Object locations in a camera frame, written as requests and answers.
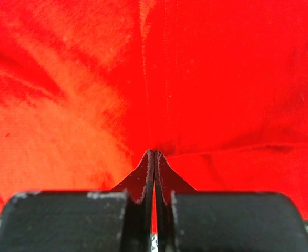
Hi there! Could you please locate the bright red t-shirt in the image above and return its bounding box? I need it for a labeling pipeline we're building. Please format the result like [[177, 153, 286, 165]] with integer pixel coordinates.
[[0, 1, 308, 220]]

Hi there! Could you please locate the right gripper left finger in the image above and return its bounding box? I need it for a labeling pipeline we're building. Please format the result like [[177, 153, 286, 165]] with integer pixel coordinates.
[[0, 150, 154, 251]]

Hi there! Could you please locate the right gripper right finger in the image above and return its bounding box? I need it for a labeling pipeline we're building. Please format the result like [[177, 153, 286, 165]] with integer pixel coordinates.
[[153, 151, 308, 251]]

